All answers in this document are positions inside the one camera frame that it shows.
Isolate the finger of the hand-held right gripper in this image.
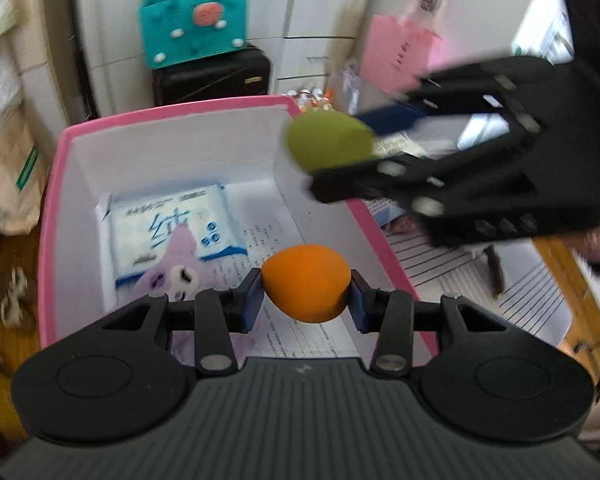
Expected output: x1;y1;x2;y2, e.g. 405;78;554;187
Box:
310;130;536;216
355;55;551;136

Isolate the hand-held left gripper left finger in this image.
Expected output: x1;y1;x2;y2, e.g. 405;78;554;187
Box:
97;267;266;378

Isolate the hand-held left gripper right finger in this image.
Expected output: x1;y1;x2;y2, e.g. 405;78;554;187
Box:
349;269;511;377

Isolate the green soft ball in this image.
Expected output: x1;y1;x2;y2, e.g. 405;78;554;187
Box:
286;112;376;173

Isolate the orange soft ball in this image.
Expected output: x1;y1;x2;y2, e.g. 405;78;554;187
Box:
261;244;352;324

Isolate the purple plush toy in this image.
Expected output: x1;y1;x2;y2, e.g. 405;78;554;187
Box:
137;225;231;301

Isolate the blue white wet wipes packet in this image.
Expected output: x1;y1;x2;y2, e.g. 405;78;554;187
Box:
102;184;248;288

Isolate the pink storage box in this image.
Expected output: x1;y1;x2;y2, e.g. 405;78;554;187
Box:
37;95;438;361

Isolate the pink paper gift bag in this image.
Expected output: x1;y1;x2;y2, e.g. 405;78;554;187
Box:
362;0;453;96

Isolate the pack of small bottles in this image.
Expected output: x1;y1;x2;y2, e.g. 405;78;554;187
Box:
285;87;341;113

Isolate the white door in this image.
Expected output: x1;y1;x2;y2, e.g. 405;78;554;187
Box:
512;0;581;61

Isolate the grey wardrobe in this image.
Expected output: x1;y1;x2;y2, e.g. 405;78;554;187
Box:
72;0;381;111

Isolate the black suitcase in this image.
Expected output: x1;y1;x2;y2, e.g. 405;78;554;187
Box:
151;45;272;107

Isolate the teal felt handbag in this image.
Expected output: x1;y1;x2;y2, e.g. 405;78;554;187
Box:
140;0;250;71

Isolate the brown paper bag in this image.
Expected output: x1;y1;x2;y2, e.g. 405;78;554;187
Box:
0;115;51;236

